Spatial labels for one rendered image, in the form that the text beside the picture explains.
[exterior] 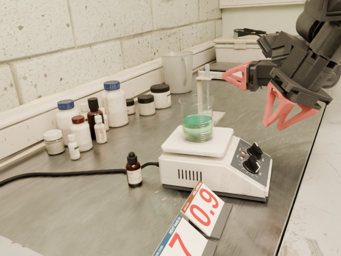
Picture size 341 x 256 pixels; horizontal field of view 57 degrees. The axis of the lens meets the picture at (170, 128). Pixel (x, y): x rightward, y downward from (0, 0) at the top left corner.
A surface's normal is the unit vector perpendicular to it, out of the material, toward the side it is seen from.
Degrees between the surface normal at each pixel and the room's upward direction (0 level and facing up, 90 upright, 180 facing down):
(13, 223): 0
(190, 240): 40
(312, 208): 0
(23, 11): 90
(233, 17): 90
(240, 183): 90
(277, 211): 0
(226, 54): 94
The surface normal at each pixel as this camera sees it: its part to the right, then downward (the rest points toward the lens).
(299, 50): -0.89, -0.20
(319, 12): -1.00, 0.07
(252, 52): -0.53, 0.40
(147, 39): 0.87, 0.13
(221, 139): -0.07, -0.93
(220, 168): -0.34, 0.37
